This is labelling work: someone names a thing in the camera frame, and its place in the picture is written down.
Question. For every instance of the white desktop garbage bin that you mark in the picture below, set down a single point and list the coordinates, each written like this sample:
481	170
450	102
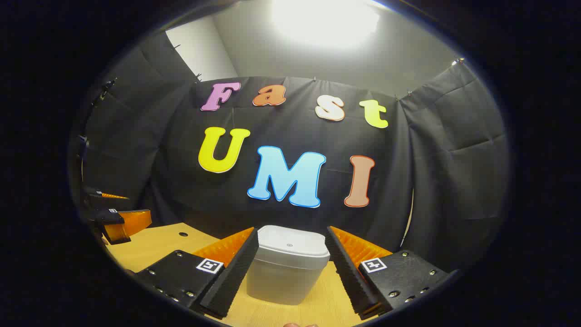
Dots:
290	272

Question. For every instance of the black backdrop cloth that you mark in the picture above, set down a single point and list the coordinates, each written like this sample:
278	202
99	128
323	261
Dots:
408	181

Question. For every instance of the ceiling light panel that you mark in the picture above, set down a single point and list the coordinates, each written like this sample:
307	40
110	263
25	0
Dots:
324	20
458	60

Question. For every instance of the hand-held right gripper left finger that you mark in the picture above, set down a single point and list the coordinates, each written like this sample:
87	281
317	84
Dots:
236	272

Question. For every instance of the wooden desktop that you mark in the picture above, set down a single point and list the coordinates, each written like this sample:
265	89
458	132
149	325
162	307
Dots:
150	247

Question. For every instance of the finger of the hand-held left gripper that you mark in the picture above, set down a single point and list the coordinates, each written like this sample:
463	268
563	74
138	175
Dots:
102	200
131	222

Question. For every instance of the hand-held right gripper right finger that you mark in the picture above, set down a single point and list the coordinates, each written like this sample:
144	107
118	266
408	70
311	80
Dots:
347	272

